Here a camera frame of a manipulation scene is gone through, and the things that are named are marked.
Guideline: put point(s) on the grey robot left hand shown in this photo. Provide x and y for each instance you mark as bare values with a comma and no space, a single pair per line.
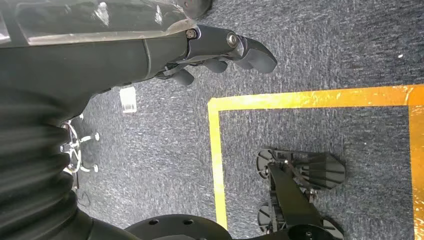
82,59

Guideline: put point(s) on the white floor label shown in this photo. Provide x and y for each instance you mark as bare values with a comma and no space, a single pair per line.
128,99

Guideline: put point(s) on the chrome office chair base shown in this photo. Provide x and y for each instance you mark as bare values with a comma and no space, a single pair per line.
74,145

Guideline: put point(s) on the black rounded object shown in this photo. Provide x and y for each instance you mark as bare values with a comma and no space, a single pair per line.
197,7

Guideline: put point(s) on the yellow floor tape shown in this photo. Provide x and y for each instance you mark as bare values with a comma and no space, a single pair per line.
298,99

